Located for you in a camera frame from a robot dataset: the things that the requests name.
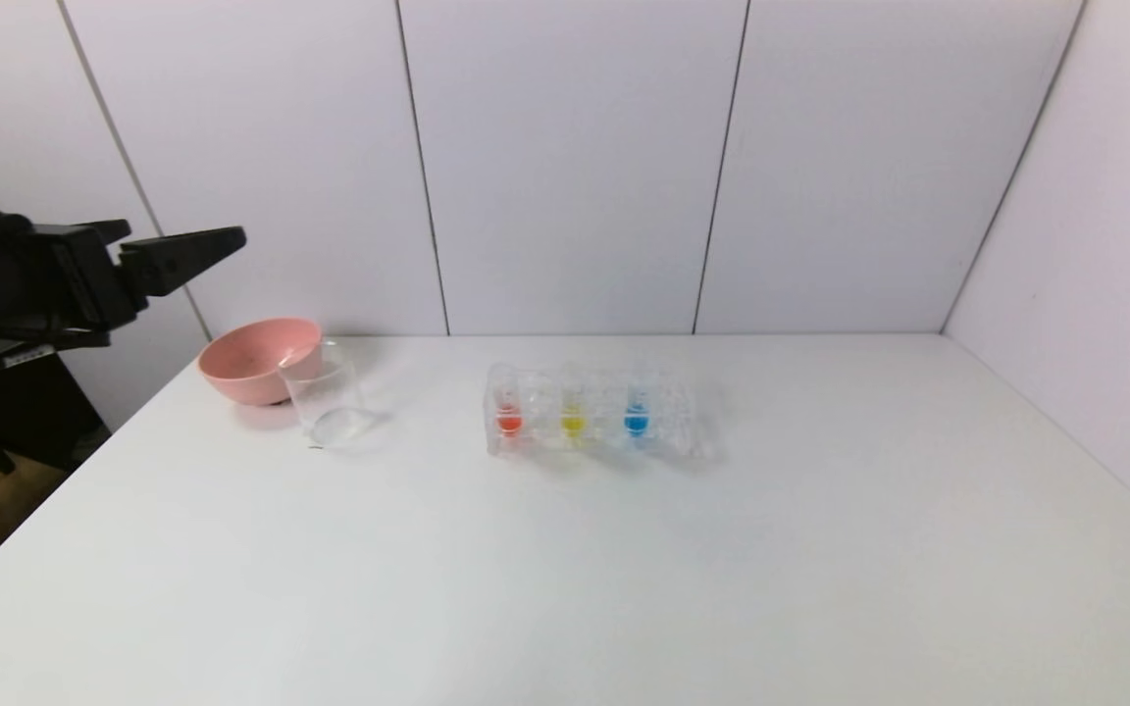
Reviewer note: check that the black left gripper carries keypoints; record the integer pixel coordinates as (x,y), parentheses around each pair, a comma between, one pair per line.
(86,277)

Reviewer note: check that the test tube with red pigment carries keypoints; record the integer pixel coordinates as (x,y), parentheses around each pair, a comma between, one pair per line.
(509,422)

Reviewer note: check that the clear glass beaker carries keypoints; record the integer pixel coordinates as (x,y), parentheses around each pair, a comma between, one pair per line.
(330,407)

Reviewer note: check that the pink plastic bowl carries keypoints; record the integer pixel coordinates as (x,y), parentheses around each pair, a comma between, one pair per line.
(246,368)

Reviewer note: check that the black background furniture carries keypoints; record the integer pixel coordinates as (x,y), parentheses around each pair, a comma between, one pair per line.
(40,402)

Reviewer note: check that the test tube with blue pigment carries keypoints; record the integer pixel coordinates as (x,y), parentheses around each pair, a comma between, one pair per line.
(636,422)

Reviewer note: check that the test tube with yellow pigment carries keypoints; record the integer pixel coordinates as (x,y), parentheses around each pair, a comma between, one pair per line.
(573,423)

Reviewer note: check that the clear acrylic test tube rack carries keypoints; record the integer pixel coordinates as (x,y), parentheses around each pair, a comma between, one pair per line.
(604,443)

